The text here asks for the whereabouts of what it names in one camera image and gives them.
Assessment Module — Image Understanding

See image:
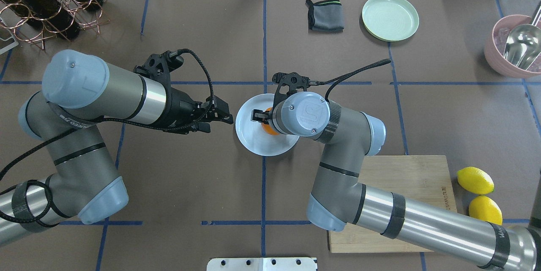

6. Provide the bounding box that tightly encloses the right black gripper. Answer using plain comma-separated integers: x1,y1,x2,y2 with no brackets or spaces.
251,72,311,124

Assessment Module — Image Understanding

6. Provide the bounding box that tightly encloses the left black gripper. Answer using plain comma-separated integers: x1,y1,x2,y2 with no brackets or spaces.
134,51,234,134

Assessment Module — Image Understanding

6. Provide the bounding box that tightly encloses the orange fruit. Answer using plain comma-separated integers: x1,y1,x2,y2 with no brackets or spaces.
260,120,280,136

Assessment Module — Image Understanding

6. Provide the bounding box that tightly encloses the light blue plate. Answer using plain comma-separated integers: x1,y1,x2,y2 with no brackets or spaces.
235,93,299,156

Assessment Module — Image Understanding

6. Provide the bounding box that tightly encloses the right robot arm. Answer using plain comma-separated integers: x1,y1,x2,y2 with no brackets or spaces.
251,72,540,271

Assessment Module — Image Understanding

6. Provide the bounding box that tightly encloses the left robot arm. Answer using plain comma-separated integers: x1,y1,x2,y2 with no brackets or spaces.
1,48,234,246

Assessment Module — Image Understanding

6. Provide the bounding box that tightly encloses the light green plate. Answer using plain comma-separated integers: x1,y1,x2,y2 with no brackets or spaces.
361,0,420,42

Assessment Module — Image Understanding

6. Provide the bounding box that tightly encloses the folded grey cloth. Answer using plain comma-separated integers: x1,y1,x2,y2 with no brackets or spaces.
306,0,345,33

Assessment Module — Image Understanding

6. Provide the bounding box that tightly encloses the wooden cutting board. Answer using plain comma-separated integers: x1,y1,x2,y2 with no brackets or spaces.
328,155,457,254

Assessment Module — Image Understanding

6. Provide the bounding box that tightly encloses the lower yellow lemon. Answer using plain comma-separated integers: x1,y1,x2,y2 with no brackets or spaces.
456,167,495,195

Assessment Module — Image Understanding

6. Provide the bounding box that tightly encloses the yellow lemon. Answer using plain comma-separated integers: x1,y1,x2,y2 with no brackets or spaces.
468,195,503,225
456,167,495,195

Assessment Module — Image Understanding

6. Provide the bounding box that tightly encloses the upper yellow lemon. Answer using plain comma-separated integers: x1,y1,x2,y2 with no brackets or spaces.
468,195,503,225

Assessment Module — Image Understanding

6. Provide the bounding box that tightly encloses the pink bowl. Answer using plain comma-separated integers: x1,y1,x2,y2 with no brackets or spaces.
484,14,540,79

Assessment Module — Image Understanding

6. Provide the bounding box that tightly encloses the metal scoop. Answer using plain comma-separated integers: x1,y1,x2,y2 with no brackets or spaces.
503,3,541,71

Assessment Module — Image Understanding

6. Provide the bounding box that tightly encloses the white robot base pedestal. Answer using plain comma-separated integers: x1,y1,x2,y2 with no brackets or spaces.
206,257,318,271

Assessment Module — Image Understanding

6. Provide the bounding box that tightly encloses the copper wire bottle rack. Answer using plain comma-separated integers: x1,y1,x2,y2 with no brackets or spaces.
1,0,111,50

